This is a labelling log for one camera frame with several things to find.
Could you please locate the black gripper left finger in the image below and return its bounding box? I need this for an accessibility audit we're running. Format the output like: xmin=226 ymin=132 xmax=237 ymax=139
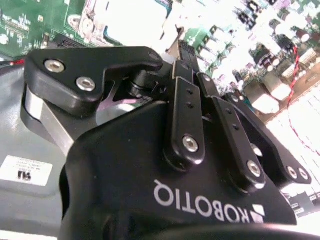
xmin=21 ymin=39 xmax=206 ymax=170

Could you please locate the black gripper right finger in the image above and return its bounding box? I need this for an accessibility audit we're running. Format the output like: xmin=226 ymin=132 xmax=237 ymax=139
xmin=188 ymin=44 xmax=313 ymax=195

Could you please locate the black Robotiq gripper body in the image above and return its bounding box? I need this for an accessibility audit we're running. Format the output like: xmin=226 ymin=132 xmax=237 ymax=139
xmin=58 ymin=99 xmax=320 ymax=240

